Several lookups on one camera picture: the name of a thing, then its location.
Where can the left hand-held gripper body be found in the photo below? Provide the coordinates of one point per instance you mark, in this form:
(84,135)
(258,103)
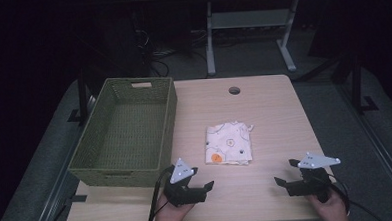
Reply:
(184,195)

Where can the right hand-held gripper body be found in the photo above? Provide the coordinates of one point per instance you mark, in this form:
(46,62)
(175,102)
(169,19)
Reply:
(312,183)

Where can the cream patterned cloth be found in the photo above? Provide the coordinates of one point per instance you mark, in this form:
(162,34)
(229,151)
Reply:
(228,142)

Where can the green woven basket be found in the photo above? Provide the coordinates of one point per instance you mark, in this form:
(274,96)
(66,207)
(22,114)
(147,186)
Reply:
(135,133)

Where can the person's left hand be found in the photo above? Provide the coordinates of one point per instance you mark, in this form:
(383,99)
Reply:
(168,216)

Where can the person's right hand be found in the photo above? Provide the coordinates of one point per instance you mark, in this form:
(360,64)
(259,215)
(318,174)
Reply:
(333,213)

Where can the black metal stand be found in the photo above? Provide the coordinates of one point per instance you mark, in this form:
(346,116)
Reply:
(82,95)
(357,83)

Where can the black tape strip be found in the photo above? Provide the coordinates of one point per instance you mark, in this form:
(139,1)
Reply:
(78,198)

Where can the white metal desk frame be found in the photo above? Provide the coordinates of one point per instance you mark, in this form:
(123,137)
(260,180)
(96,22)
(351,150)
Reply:
(246,19)

